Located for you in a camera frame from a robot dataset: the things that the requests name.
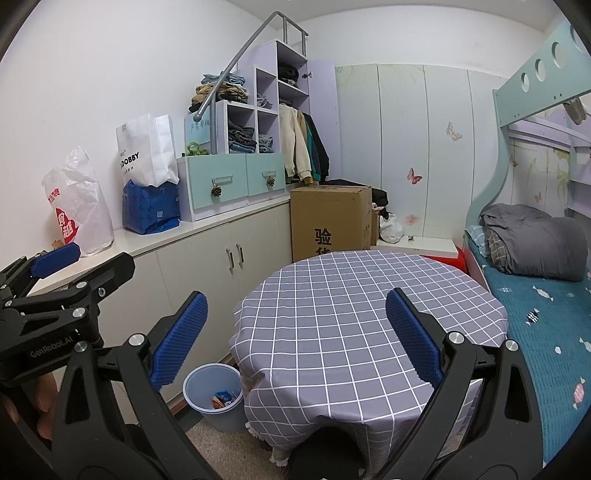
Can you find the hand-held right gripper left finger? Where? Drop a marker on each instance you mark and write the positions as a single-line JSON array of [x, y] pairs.
[[180, 339]]

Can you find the teal paper sign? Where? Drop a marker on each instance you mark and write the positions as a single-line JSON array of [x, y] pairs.
[[201, 131]]

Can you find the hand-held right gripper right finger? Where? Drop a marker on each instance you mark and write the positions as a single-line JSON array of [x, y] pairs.
[[413, 337]]

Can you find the black cloth pile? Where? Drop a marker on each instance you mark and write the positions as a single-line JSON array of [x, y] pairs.
[[378, 196]]

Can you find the beige butterfly sticker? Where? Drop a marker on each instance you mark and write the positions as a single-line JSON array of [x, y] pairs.
[[454, 131]]

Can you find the red plastic stool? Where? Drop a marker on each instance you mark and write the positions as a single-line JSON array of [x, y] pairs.
[[445, 263]]

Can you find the teal drawer unit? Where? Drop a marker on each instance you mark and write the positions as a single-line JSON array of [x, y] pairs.
[[221, 168]]

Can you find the blue snack packet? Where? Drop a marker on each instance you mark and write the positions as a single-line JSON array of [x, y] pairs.
[[224, 395]]

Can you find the small orange wrapper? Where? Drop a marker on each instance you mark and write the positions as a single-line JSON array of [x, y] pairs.
[[217, 404]]

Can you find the folded denim clothes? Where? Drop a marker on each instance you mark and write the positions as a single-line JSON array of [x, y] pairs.
[[224, 80]]

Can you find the light blue plastic waste bin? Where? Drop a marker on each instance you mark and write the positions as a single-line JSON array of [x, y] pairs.
[[203, 415]]

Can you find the folded khaki clothes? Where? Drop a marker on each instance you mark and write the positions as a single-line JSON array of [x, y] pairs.
[[221, 92]]

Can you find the lilac stair shelf unit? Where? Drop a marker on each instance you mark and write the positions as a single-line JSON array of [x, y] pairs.
[[265, 87]]

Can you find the white plastic bag red print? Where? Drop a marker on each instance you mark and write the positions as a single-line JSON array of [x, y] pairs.
[[87, 203]]

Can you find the black clothes in shelf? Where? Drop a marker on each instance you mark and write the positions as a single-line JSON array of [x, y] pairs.
[[289, 74]]

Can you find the white wardrobe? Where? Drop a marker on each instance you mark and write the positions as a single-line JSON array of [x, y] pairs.
[[397, 138]]

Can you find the long white low cabinet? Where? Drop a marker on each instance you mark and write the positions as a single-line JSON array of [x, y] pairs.
[[203, 258]]

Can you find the grey metal handrail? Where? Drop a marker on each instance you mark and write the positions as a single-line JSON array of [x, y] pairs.
[[240, 55]]

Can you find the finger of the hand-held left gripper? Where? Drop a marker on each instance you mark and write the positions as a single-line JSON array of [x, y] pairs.
[[97, 279], [55, 261]]

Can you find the person's left hand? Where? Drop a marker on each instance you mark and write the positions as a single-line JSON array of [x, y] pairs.
[[46, 401]]

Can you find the folded black clothes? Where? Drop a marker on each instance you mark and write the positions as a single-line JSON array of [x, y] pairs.
[[198, 107]]

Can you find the small brown box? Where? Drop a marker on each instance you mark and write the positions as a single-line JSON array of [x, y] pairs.
[[57, 243]]

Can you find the pink butterfly sticker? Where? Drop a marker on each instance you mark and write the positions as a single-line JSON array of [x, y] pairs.
[[414, 176]]

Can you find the stack of dark jeans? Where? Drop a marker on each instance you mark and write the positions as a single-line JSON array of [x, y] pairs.
[[241, 137]]

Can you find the white board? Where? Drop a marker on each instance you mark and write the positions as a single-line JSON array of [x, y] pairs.
[[429, 248]]

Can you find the teal bunk bed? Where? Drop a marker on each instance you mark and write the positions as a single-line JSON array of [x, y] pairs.
[[512, 104]]

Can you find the pink flower sticker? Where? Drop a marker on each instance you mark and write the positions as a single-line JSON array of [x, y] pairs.
[[411, 219]]

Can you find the lilac wall shelf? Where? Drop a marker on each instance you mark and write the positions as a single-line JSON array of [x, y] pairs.
[[579, 175]]

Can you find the green hanging jacket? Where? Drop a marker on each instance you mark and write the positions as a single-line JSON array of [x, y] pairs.
[[311, 147]]

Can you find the grey quilt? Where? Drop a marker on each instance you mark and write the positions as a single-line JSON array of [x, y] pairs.
[[535, 240]]

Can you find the grey checked tablecloth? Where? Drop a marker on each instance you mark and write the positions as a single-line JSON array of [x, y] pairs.
[[332, 314]]

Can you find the white paper bag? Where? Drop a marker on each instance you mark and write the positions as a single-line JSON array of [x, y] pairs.
[[147, 147]]

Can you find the large cardboard box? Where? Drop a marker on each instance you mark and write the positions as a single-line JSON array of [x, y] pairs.
[[332, 207]]

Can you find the grey hanging object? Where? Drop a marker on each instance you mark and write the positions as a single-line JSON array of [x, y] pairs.
[[576, 110]]

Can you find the teal candy print bedsheet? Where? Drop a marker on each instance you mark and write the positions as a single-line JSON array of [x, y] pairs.
[[545, 332]]

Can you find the teal plaid pillow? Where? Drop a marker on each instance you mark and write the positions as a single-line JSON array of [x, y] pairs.
[[475, 240]]

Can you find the black hanging jacket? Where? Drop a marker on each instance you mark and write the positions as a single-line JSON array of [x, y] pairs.
[[322, 152]]

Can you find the blue bag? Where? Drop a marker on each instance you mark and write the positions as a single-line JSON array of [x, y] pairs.
[[152, 210]]

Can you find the small stack of jeans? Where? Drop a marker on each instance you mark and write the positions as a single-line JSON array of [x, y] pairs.
[[266, 144]]

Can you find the small white plastic bag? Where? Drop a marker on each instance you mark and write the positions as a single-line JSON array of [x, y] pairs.
[[391, 228]]

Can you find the folded grey clothes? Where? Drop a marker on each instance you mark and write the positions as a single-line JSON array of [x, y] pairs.
[[264, 101]]

